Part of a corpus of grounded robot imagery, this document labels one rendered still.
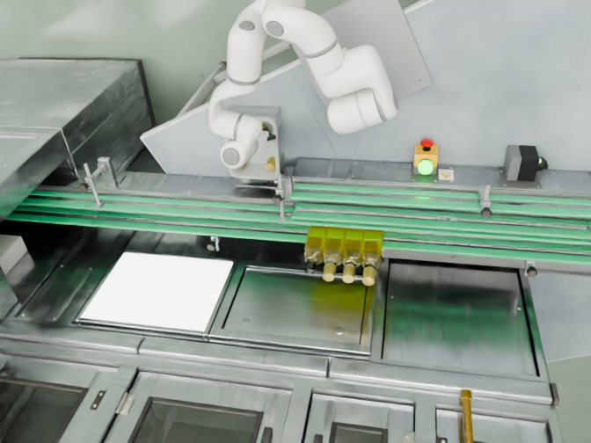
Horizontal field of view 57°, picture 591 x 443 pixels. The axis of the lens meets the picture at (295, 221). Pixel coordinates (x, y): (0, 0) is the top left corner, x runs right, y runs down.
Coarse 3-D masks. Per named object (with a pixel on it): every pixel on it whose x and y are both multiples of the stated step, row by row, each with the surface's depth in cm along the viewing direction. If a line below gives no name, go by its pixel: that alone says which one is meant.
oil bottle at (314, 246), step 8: (312, 232) 169; (320, 232) 169; (312, 240) 166; (320, 240) 166; (304, 248) 164; (312, 248) 163; (320, 248) 163; (304, 256) 163; (312, 256) 162; (320, 256) 163
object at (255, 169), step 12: (264, 120) 166; (276, 132) 168; (276, 144) 170; (252, 156) 183; (264, 156) 182; (276, 156) 173; (240, 168) 183; (252, 168) 183; (264, 168) 182; (276, 168) 176
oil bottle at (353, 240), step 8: (352, 232) 168; (360, 232) 168; (352, 240) 165; (360, 240) 165; (344, 248) 162; (352, 248) 162; (360, 248) 162; (344, 256) 161; (352, 256) 160; (360, 256) 160; (344, 264) 162; (360, 264) 162
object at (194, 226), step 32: (96, 224) 189; (128, 224) 188; (160, 224) 187; (192, 224) 187; (224, 224) 185; (256, 224) 184; (480, 256) 166; (512, 256) 164; (544, 256) 163; (576, 256) 163
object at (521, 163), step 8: (512, 152) 161; (520, 152) 161; (528, 152) 161; (536, 152) 160; (512, 160) 159; (520, 160) 159; (528, 160) 158; (536, 160) 158; (504, 168) 168; (512, 168) 161; (520, 168) 161; (528, 168) 160; (536, 168) 159; (512, 176) 162; (520, 176) 162; (528, 176) 161
